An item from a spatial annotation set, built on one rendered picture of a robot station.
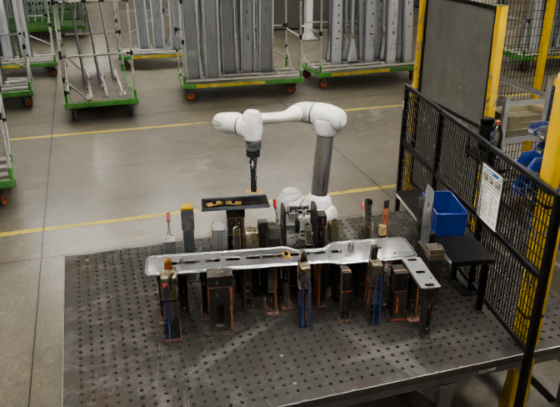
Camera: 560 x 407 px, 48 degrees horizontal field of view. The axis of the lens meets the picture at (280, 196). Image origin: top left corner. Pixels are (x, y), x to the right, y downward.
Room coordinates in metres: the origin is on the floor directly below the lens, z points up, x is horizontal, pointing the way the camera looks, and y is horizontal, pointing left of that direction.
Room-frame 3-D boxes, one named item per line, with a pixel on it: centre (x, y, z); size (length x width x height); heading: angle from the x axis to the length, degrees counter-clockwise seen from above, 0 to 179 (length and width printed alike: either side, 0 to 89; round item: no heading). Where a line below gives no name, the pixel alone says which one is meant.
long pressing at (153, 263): (2.81, -0.01, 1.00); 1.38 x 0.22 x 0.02; 99
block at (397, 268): (2.71, -0.59, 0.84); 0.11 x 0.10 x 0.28; 9
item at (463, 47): (5.30, -1.47, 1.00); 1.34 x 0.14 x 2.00; 17
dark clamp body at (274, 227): (3.01, 0.03, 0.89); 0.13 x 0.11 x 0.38; 9
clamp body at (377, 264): (2.68, -0.47, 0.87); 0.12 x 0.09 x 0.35; 9
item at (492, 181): (2.87, -1.05, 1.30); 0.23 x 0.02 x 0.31; 9
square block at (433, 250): (2.80, -0.78, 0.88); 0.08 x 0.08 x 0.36; 9
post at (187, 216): (3.08, 0.50, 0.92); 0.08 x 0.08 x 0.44; 9
